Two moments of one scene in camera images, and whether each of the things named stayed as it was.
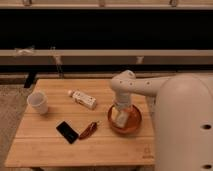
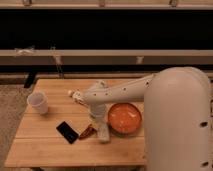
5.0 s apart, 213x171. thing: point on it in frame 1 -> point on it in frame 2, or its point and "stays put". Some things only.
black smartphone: [70, 135] stays put
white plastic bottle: [83, 99] stays put
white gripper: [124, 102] -> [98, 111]
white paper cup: [39, 102] stays put
